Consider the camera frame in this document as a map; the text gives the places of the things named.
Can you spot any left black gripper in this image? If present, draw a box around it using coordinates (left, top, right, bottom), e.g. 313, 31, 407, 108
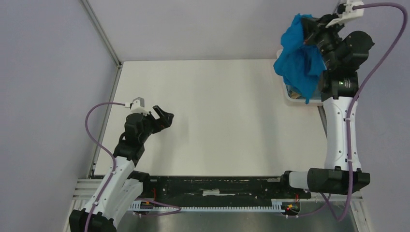
139, 105, 173, 143

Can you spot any bright blue t shirt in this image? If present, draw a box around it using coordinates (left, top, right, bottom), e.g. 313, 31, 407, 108
273, 14, 326, 104

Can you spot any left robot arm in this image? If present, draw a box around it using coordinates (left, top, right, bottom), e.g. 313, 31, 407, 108
69, 100, 174, 232

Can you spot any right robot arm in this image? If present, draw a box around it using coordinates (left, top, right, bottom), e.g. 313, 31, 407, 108
279, 14, 374, 197

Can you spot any white plastic basket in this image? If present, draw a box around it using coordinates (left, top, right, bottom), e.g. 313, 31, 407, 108
276, 48, 325, 107

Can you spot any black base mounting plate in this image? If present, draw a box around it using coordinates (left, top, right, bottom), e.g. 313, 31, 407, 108
141, 175, 311, 207

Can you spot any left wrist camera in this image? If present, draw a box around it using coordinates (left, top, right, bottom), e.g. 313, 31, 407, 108
124, 97, 150, 116

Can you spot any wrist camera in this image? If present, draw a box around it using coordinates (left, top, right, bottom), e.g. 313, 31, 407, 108
325, 0, 364, 28
124, 97, 150, 116

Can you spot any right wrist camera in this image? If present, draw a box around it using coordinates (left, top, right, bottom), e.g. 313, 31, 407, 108
325, 0, 364, 28

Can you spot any left aluminium frame post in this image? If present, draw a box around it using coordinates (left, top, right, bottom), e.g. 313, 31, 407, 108
79, 0, 122, 68

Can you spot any white slotted cable duct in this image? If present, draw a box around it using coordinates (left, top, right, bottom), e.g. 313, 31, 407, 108
128, 201, 300, 214

